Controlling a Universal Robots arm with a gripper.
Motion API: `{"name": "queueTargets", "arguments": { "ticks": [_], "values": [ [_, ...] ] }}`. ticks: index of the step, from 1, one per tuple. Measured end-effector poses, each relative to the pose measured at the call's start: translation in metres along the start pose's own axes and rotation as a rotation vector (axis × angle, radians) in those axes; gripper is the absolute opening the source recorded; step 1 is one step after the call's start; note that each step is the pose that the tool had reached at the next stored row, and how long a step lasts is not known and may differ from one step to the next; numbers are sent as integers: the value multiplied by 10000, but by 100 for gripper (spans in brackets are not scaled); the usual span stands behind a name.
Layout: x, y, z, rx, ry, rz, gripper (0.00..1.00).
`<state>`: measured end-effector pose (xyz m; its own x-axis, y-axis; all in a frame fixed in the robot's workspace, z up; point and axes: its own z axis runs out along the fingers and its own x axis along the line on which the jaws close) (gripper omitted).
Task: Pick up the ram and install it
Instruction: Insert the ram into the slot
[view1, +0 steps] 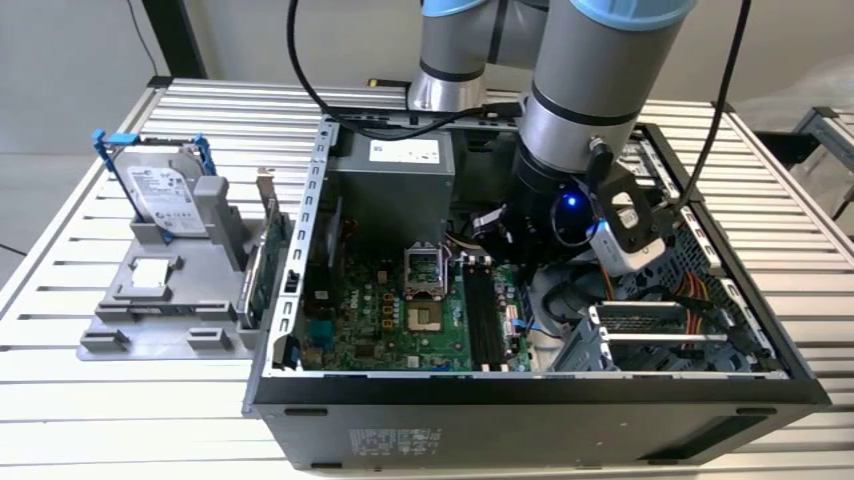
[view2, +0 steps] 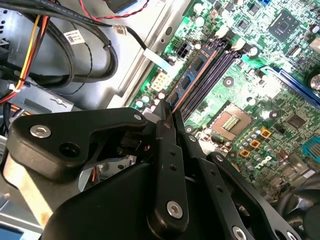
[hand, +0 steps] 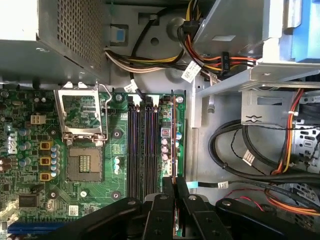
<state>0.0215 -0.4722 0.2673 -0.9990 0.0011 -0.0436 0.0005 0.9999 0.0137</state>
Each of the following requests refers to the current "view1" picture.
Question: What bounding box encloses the black RAM slot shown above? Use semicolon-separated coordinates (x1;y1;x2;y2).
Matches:
463;255;494;372

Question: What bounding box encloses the metal socket cover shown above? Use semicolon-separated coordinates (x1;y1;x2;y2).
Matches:
403;241;447;299

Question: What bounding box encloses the silver optical drive cage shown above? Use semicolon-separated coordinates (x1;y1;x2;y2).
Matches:
616;124;679;201

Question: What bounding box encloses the grey power supply unit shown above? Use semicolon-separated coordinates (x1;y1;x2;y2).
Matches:
325;127;459;251

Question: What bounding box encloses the CPU socket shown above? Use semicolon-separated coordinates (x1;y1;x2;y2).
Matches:
405;295;445;334

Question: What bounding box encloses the silver disk bay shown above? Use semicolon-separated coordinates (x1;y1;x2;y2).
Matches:
552;299;732;374

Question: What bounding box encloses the green motherboard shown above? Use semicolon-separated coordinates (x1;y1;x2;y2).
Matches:
299;252;535;374

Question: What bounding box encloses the blue expansion slot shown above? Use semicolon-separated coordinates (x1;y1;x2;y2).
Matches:
304;322;335;349

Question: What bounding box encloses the black open PC case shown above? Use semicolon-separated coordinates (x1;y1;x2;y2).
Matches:
239;102;832;471

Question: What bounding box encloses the metal side table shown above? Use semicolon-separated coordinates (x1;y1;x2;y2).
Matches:
790;105;854;221

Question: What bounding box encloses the grey parts rack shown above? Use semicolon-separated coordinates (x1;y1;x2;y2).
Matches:
76;174;295;361

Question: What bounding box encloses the hard disk in blue carrier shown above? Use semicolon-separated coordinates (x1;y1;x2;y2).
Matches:
92;127;215;241

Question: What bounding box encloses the silver CPU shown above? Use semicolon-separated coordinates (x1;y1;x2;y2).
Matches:
132;257;172;286

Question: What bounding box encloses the black case cable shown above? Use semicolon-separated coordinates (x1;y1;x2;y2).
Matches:
539;264;602;326

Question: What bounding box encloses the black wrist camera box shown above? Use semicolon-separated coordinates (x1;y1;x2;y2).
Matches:
590;169;662;254

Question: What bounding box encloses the red yellow wire bundle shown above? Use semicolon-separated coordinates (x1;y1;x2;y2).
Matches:
670;272;714;337

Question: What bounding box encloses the graphics card with metal bracket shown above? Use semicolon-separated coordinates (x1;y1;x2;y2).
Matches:
236;167;295;329

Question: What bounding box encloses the black frame post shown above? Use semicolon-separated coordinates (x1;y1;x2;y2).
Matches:
143;0;208;81

